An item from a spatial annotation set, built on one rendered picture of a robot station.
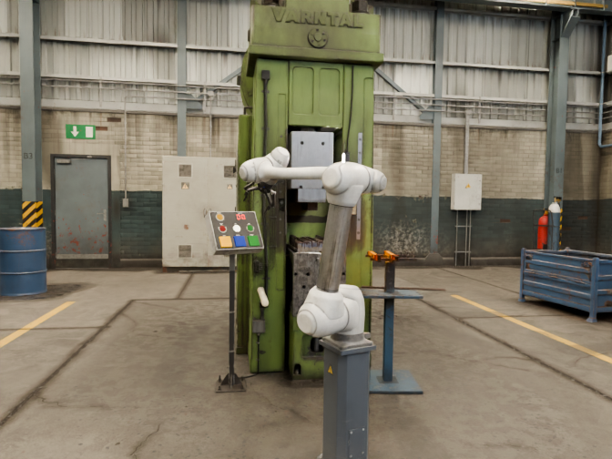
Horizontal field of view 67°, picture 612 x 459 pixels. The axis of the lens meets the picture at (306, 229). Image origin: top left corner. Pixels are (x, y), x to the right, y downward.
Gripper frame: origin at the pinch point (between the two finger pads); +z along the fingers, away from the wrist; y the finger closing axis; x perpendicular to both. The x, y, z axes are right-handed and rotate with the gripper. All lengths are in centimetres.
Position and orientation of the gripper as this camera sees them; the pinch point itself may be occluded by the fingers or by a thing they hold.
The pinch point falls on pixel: (255, 205)
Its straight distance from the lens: 262.1
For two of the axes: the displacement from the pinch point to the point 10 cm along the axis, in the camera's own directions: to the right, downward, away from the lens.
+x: -3.2, 5.7, -7.5
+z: -4.1, 6.3, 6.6
